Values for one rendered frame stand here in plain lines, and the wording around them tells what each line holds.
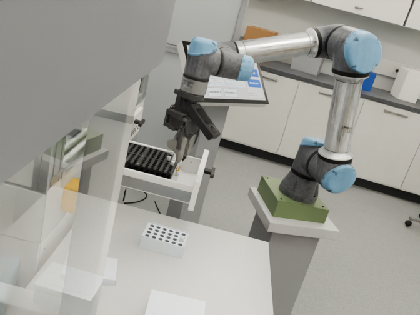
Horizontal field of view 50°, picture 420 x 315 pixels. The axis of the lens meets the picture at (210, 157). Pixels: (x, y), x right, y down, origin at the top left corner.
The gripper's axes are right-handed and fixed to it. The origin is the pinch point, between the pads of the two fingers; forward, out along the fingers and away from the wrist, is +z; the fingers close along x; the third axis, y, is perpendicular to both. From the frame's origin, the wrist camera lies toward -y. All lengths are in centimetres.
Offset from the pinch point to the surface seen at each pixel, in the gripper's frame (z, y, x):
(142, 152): 7.9, 21.3, -7.4
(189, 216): 74, 48, -93
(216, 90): -3, 44, -81
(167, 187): 10.8, 2.9, 0.3
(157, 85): 23, 123, -135
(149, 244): 20.1, -6.7, 16.4
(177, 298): 16.8, -28.0, 31.2
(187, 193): 11.1, -2.9, -3.0
